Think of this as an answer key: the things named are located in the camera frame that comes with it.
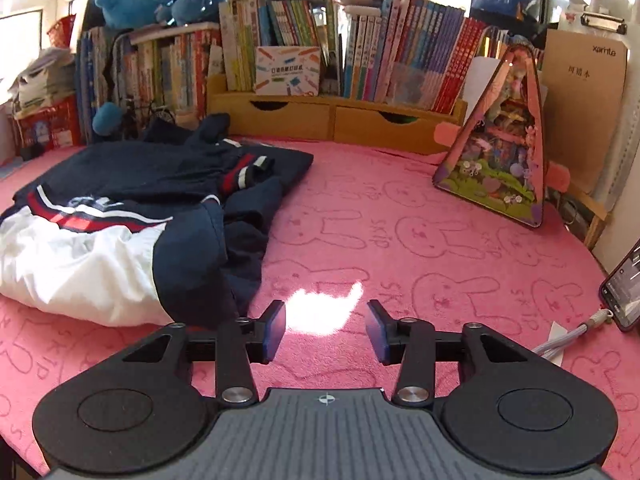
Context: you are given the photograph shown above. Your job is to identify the pink rabbit-print blanket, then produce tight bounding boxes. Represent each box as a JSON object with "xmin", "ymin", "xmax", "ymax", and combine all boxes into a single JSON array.
[{"xmin": 0, "ymin": 135, "xmax": 640, "ymax": 476}]

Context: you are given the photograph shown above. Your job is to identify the row of colourful books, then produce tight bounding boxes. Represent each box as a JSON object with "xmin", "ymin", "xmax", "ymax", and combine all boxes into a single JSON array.
[{"xmin": 75, "ymin": 0, "xmax": 546, "ymax": 143}]

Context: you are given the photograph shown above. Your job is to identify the pink triangular toy house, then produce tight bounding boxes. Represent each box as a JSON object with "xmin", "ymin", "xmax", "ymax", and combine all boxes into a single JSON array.
[{"xmin": 432, "ymin": 44, "xmax": 571, "ymax": 231}]

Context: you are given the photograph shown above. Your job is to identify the red mesh basket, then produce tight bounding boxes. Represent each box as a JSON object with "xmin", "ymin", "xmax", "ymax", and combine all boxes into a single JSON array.
[{"xmin": 47, "ymin": 14, "xmax": 78, "ymax": 51}]

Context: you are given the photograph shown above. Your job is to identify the wooden easel stand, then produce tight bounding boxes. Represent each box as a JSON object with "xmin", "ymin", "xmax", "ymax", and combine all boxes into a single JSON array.
[{"xmin": 547, "ymin": 182, "xmax": 613, "ymax": 251}]

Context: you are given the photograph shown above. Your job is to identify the navy and white jacket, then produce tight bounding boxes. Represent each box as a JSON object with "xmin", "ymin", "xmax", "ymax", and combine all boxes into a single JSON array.
[{"xmin": 0, "ymin": 112, "xmax": 315, "ymax": 328}]

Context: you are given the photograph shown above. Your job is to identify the black miniature bicycle model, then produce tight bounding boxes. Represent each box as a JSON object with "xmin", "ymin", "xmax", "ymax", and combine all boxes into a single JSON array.
[{"xmin": 120, "ymin": 99, "xmax": 177, "ymax": 136}]

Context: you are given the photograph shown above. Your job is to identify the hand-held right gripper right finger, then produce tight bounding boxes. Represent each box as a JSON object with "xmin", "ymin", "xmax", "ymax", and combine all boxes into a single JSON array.
[{"xmin": 365, "ymin": 299, "xmax": 531, "ymax": 407}]

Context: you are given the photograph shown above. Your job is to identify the white paper sheet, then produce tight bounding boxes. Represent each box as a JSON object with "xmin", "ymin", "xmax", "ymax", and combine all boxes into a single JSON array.
[{"xmin": 462, "ymin": 55, "xmax": 501, "ymax": 111}]

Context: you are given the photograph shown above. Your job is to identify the red plastic crate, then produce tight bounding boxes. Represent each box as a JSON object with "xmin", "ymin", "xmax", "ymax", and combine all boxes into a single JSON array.
[{"xmin": 17, "ymin": 97, "xmax": 83, "ymax": 154}]

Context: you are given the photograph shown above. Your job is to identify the brown clipboard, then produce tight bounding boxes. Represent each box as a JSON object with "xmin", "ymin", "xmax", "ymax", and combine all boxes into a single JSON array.
[{"xmin": 542, "ymin": 10, "xmax": 628, "ymax": 196}]

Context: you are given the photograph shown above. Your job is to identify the stack of papers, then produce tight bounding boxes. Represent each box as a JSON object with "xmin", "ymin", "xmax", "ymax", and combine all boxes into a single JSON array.
[{"xmin": 10, "ymin": 47, "xmax": 78, "ymax": 118}]

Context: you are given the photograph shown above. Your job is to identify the white box with colourful print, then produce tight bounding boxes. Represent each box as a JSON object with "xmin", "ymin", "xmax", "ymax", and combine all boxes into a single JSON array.
[{"xmin": 254, "ymin": 45, "xmax": 321, "ymax": 97}]

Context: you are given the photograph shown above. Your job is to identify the round blue plush ball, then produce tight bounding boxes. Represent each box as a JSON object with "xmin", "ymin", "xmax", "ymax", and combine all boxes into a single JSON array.
[{"xmin": 92, "ymin": 102, "xmax": 125, "ymax": 137}]

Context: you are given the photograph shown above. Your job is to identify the smartphone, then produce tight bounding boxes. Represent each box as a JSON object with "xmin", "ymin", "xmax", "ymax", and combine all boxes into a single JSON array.
[{"xmin": 599, "ymin": 237, "xmax": 640, "ymax": 333}]

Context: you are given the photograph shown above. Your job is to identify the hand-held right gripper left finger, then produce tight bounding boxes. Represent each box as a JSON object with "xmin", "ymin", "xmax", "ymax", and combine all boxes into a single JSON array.
[{"xmin": 119, "ymin": 299, "xmax": 288, "ymax": 407}]

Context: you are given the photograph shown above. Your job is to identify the wooden drawer organizer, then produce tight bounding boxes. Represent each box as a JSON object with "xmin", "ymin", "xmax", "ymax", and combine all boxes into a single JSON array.
[{"xmin": 206, "ymin": 72, "xmax": 468, "ymax": 156}]

